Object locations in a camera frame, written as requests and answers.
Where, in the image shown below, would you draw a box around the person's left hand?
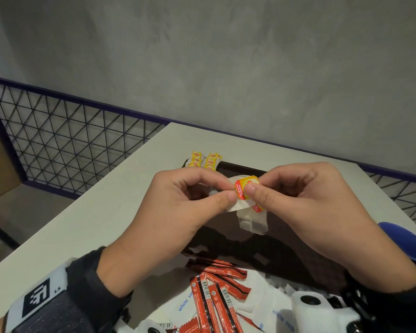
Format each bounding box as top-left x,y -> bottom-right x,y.
96,166 -> 238,299

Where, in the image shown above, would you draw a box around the person's right hand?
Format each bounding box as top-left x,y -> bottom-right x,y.
243,161 -> 416,294

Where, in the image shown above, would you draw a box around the brown plastic tray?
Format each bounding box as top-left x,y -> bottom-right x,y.
182,161 -> 349,295

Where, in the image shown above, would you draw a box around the red Nescafe coffee sachets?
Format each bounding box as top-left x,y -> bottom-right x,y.
166,258 -> 252,333

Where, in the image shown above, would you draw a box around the white sugar sachets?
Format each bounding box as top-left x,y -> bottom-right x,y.
138,270 -> 299,333

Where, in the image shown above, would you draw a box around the blue cup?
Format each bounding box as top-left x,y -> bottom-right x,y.
378,222 -> 416,269

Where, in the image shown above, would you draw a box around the white box with marker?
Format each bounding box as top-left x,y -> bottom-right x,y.
135,319 -> 167,333

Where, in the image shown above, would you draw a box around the black left wrist band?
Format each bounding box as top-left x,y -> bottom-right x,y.
1,247 -> 132,333

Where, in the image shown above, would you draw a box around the black metal table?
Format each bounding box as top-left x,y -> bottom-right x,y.
0,218 -> 20,274

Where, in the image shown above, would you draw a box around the cardboard box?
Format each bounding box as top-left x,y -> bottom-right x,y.
0,111 -> 21,204

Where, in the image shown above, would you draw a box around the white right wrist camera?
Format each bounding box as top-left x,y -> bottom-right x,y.
291,291 -> 361,333

